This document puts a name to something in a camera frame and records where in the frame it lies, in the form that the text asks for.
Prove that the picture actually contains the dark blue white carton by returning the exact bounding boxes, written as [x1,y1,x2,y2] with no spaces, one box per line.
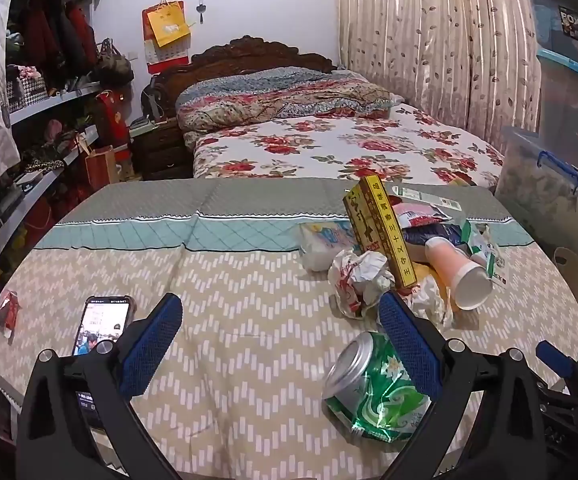
[401,222,464,261]

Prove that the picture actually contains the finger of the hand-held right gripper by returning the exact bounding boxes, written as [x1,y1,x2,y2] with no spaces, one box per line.
[536,340,578,393]

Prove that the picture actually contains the small red packet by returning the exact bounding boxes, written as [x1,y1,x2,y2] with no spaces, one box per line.
[0,290,22,343]

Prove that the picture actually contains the red gift box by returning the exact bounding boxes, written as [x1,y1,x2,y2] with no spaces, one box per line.
[94,91,132,146]

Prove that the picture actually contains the grey shelving rack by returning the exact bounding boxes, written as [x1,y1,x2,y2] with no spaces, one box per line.
[0,0,135,341]

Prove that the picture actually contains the houndstooth storage box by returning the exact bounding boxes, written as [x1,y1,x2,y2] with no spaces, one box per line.
[6,77,47,113]

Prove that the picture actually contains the brown paper bag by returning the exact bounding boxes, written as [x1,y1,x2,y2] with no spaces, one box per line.
[85,145,120,188]

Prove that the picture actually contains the large storage box teal lid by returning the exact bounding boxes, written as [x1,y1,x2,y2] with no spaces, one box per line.
[536,49,578,141]

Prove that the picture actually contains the green white snack packet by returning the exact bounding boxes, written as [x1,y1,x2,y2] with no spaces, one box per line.
[389,184,462,213]

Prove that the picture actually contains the white drink pouch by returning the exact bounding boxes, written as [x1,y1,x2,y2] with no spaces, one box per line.
[461,220,508,287]

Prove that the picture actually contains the red white packet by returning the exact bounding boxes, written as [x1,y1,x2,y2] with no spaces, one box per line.
[393,202,452,233]

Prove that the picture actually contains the clear storage box blue handle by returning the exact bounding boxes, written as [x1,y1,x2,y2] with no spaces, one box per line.
[493,125,578,261]

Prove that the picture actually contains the carved wooden headboard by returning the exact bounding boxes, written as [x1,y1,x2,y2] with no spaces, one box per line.
[151,35,339,106]

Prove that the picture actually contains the red yellow wall calendar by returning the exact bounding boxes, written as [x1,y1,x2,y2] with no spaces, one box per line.
[142,0,192,75]

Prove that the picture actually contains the hanging dark red clothes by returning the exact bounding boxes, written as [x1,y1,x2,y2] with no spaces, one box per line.
[9,0,97,91]

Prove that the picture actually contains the floral bed sheet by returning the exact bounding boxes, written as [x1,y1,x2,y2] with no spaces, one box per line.
[191,102,504,188]

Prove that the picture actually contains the brown handbag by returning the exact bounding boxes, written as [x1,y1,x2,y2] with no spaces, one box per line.
[92,37,135,86]

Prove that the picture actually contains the small storage box teal lid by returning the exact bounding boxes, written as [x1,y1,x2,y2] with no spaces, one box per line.
[519,0,578,53]

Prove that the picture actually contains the leaf pattern curtain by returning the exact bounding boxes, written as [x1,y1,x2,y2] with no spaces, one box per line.
[333,0,542,146]

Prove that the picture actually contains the long yellow cardboard box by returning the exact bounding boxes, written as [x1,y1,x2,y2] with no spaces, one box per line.
[343,175,417,290]

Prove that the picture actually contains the white paper cup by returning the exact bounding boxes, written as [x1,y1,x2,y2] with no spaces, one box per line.
[425,237,494,311]

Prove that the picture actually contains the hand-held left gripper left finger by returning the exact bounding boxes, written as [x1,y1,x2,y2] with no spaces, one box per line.
[16,292,185,480]

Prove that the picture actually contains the white paper wrapper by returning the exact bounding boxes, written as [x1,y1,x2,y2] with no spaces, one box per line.
[328,249,395,318]

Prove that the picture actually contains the crushed green drink can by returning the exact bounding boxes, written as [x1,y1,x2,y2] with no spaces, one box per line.
[321,331,432,443]

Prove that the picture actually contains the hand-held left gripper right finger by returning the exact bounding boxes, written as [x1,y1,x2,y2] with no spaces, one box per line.
[378,291,550,480]

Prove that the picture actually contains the folded patchwork quilt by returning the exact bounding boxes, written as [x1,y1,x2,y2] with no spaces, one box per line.
[175,67,405,136]

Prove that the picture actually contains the white tissue pack blue print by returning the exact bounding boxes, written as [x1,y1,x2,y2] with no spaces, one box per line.
[298,221,362,273]

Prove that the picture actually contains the orange peel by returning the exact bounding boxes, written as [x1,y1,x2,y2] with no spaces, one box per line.
[409,262,456,332]

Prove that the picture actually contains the dark wooden nightstand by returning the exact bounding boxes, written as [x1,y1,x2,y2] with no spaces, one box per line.
[130,120,192,181]

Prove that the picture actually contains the smartphone with lit screen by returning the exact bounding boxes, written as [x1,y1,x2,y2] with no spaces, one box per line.
[72,296,135,431]

